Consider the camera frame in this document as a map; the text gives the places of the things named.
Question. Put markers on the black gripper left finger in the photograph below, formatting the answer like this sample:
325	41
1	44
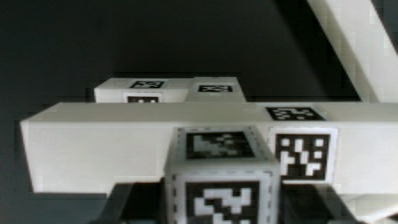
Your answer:
135	205

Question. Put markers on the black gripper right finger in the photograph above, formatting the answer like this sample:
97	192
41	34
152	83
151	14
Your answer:
311	205

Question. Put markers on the white tagged leg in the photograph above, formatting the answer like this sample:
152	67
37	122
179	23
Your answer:
220	177

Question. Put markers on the white chair back part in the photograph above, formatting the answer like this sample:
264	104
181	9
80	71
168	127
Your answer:
97	143

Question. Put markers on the white chair seat part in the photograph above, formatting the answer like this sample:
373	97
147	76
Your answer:
373	207

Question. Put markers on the white chair leg with tag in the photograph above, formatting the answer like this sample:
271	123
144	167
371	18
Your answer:
215	89

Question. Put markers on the white U-shaped fence frame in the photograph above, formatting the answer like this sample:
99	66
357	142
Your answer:
362	46

